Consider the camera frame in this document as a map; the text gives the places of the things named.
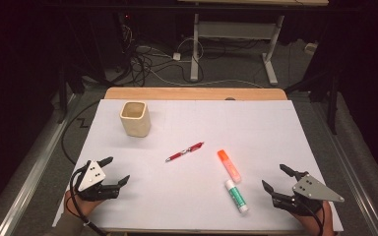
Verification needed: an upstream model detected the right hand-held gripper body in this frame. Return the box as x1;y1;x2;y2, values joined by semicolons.
271;170;345;217

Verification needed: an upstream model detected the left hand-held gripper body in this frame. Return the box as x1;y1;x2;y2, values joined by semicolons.
75;159;121;202

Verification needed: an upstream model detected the white green glue stick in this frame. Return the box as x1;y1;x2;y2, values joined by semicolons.
223;179;249;215

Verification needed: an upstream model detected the orange highlighter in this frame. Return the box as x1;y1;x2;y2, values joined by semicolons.
217;148;243;184

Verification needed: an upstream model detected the cream square pen cup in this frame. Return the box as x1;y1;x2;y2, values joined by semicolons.
119;100;152;139

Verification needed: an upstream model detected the red ballpoint pen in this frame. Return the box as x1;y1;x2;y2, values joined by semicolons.
164;141;206;163

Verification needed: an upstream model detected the person's left hand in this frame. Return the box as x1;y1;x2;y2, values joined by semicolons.
63;190;104;219

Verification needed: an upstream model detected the person's right hand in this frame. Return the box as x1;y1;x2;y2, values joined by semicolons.
291;200;337;236

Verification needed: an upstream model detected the white board sheet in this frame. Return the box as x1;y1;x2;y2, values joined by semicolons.
52;98;344;233

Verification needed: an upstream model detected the black metal stand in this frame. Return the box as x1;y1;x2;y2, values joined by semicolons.
284;67;341;136

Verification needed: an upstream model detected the wooden table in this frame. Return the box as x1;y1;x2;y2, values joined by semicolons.
58;87;336;236

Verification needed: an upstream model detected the white floor box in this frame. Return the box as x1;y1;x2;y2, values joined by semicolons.
304;42;318;55

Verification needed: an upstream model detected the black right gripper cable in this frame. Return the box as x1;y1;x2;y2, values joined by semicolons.
299;199;327;236

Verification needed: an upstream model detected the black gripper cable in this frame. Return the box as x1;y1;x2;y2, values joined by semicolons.
299;199;327;236
69;163;107;236

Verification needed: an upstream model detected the aluminium floor rail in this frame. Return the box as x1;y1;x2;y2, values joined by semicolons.
0;93;82;236
311;101;378;236

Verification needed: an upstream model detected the black floor cable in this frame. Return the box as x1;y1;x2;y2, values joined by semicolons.
60;100;100;165

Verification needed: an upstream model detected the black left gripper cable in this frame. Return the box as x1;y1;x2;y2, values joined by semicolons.
69;163;107;236

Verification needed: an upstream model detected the tangle of floor cables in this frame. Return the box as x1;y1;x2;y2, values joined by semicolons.
117;23;264;89

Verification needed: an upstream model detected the white metal desk frame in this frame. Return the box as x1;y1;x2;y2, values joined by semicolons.
190;13;284;87

